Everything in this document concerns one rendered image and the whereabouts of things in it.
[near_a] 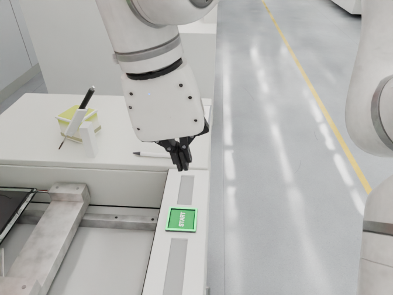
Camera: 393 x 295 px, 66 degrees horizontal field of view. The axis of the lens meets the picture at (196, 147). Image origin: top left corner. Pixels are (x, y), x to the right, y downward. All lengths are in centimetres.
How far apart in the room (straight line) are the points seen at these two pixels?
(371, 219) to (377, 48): 25
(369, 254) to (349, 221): 159
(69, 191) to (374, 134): 63
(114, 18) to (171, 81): 10
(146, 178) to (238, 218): 120
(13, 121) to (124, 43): 68
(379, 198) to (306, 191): 169
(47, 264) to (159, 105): 42
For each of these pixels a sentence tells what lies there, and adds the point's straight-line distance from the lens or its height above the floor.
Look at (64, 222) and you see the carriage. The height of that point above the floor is 88.
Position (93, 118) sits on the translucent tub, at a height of 101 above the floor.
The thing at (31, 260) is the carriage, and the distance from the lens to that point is 71.
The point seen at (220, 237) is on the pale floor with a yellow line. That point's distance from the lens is 177.
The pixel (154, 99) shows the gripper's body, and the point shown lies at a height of 123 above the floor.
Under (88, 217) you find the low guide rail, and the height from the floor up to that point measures 85.
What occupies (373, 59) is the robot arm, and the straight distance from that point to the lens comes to 54.
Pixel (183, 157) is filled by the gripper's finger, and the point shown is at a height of 113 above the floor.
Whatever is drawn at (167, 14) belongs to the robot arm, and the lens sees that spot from 30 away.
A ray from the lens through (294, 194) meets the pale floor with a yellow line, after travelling 208.
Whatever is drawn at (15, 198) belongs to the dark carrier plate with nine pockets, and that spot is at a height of 90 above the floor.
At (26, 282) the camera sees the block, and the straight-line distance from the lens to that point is 65.
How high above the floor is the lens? 141
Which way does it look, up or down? 36 degrees down
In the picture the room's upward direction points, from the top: straight up
